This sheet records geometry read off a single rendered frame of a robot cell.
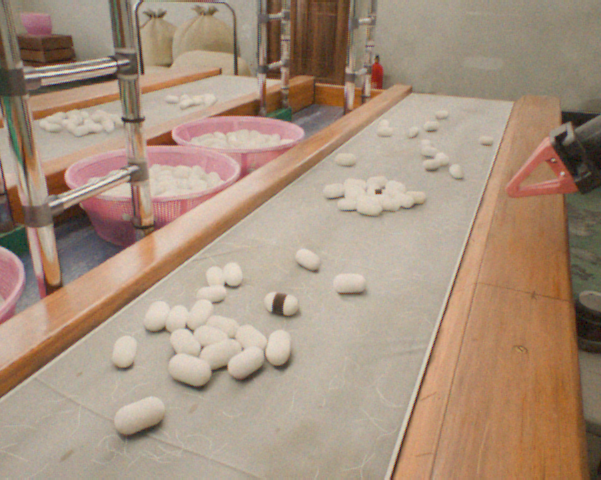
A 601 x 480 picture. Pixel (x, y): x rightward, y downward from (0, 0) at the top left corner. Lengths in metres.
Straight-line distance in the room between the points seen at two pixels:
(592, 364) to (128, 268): 0.78
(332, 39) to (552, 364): 4.98
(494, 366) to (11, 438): 0.37
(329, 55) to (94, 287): 4.91
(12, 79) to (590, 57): 4.91
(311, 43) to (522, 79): 1.89
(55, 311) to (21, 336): 0.04
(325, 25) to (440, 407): 5.05
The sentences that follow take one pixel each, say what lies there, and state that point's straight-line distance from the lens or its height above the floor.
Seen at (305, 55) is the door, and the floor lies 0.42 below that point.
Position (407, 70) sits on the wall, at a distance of 5.29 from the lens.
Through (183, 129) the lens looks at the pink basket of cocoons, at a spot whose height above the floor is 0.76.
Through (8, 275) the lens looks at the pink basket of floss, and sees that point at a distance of 0.67.
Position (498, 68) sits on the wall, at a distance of 5.20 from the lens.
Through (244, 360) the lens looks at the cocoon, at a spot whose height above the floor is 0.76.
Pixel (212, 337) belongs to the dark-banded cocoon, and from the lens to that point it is 0.50.
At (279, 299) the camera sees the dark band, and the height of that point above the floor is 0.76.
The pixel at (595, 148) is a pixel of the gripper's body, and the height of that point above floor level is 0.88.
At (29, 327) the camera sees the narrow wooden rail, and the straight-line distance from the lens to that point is 0.54.
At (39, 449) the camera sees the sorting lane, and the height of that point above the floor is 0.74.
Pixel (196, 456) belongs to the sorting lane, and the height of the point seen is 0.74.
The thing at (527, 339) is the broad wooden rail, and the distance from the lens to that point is 0.53.
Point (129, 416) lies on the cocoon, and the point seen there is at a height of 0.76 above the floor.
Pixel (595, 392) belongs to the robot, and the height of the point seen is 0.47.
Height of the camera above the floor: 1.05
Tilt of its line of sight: 25 degrees down
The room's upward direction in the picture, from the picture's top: 2 degrees clockwise
